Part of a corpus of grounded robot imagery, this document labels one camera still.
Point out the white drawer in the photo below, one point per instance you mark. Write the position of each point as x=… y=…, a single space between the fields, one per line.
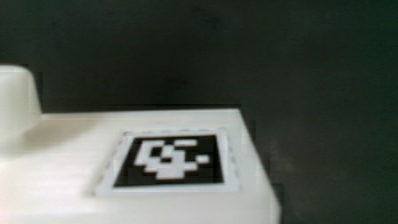
x=151 y=167

